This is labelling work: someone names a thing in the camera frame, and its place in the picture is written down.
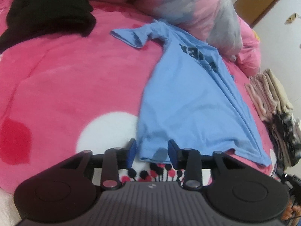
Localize pink floral fleece blanket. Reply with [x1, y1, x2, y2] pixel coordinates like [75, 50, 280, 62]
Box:
[0, 0, 283, 193]

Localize dark patterned folded cloth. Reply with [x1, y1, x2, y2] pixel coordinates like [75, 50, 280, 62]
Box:
[270, 113, 301, 167]

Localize wooden door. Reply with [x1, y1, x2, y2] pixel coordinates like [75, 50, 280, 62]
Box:
[234, 0, 286, 27]

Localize blue t-shirt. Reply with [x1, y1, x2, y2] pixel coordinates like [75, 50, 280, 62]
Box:
[110, 19, 272, 167]

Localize black garment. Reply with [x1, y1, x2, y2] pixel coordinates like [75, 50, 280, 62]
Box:
[0, 0, 97, 52]

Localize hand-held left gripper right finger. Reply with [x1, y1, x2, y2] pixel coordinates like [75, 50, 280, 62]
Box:
[167, 139, 238, 191]

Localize pink grey floral quilt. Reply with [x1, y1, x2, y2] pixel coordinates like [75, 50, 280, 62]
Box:
[13, 0, 261, 76]

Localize wall hook rack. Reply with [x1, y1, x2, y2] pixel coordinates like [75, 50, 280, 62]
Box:
[284, 13, 301, 24]

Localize beige folded cloth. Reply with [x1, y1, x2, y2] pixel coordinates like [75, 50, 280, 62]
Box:
[266, 68, 294, 113]

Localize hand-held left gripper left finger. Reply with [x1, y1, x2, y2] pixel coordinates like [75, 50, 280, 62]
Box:
[60, 138, 137, 191]

